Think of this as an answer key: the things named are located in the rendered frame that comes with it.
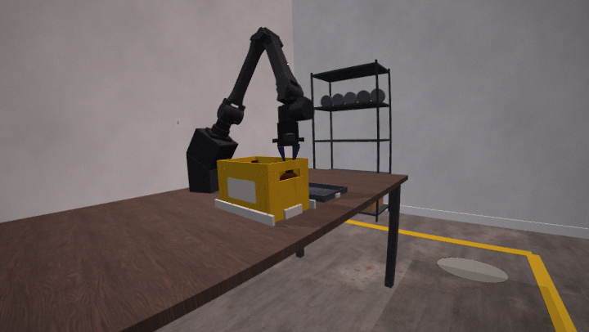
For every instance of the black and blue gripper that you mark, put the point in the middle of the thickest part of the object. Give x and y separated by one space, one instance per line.
295 146

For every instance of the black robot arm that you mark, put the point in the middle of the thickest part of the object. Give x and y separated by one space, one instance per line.
300 109

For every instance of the yellow divided crate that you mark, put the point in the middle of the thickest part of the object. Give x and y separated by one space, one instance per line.
258 186

